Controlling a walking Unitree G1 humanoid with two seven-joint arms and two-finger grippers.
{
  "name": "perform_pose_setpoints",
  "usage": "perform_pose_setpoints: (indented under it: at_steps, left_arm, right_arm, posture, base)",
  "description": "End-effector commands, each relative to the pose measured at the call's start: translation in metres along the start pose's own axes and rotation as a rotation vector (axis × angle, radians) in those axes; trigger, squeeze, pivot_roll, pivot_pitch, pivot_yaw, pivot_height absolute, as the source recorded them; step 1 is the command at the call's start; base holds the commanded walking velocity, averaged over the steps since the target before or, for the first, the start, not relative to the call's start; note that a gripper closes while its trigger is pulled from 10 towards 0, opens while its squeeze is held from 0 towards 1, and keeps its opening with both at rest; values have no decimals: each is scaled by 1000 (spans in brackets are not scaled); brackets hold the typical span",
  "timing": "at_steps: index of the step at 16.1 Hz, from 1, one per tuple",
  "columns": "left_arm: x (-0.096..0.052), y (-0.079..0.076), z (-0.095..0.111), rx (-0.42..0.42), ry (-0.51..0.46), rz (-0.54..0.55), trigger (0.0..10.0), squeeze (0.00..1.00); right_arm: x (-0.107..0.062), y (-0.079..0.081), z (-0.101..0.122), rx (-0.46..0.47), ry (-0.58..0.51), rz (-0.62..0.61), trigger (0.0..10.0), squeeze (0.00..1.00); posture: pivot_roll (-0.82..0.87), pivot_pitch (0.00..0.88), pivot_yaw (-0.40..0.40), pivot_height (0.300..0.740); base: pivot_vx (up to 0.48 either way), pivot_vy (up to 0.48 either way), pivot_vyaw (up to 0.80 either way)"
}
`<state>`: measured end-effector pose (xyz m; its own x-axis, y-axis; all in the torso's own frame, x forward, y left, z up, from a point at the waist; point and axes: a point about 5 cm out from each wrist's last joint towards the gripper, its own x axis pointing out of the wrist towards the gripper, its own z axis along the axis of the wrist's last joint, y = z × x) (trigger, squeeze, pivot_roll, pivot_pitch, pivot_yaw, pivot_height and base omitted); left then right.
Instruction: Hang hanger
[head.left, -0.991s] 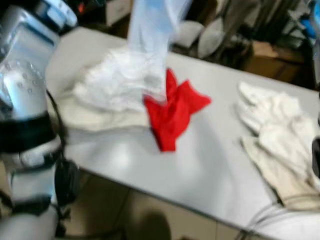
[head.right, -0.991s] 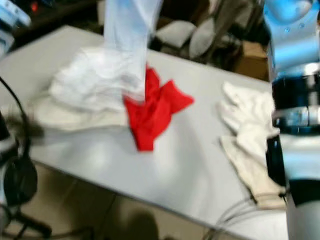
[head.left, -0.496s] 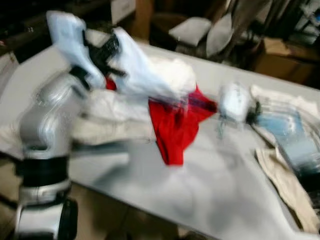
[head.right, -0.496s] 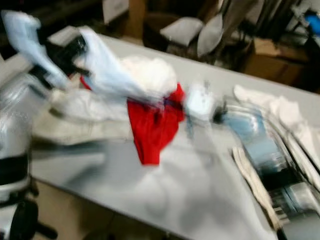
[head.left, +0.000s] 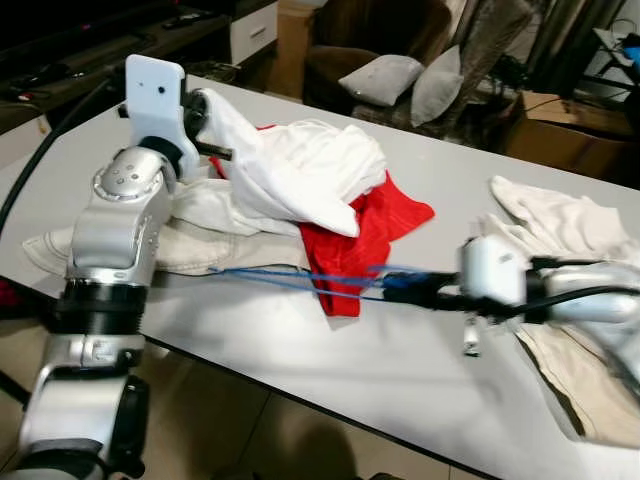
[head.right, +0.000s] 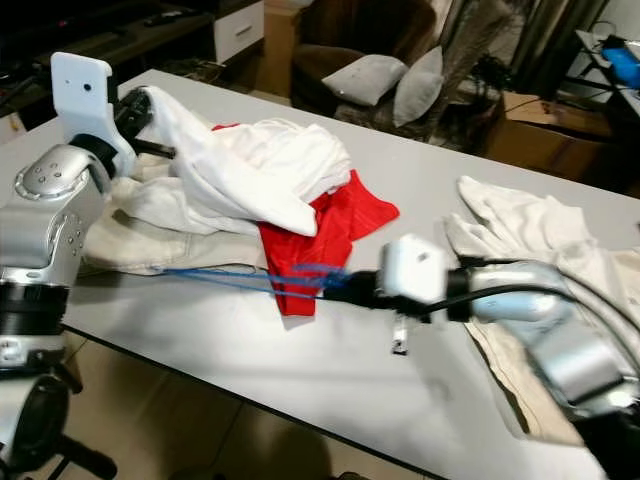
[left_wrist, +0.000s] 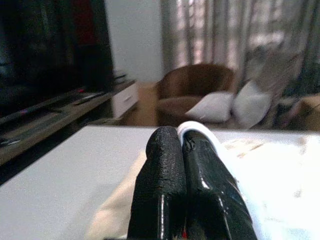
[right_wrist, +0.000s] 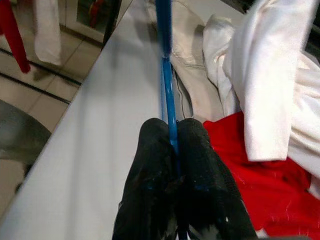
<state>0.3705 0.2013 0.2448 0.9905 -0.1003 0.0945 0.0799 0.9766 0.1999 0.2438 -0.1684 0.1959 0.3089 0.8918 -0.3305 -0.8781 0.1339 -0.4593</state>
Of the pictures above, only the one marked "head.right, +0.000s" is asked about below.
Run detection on blue wire hanger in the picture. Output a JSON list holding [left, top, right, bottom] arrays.
[[160, 262, 353, 304]]

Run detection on plain white shirt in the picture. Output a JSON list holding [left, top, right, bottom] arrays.
[[135, 85, 354, 238]]

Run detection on red garment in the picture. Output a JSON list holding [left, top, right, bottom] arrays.
[[213, 123, 401, 319]]

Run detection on dark sideboard white drawer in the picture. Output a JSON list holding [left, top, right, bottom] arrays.
[[0, 0, 266, 101]]

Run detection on beige cloth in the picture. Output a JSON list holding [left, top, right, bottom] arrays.
[[463, 318, 596, 448], [78, 178, 273, 278]]

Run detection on grey square pillow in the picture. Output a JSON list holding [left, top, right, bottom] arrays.
[[322, 55, 409, 106]]

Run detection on grey narrow pillow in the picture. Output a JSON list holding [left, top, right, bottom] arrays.
[[393, 45, 446, 126]]

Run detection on dark brown armchair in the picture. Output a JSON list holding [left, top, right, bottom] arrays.
[[290, 0, 436, 111]]

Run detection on brown cardboard box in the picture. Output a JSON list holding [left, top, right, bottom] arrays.
[[485, 90, 616, 183]]

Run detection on brown patterned curtain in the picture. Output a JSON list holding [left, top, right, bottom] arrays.
[[425, 0, 526, 131]]

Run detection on black metal stand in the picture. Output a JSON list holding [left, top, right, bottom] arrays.
[[573, 22, 640, 101]]

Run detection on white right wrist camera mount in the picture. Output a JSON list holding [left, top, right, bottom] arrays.
[[380, 235, 453, 307]]

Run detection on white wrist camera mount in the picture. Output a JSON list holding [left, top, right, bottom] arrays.
[[50, 52, 138, 183], [380, 235, 453, 307]]

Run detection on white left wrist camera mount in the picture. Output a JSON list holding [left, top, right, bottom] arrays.
[[50, 52, 138, 183]]

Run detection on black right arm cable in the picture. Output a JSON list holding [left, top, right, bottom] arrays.
[[450, 258, 640, 346]]

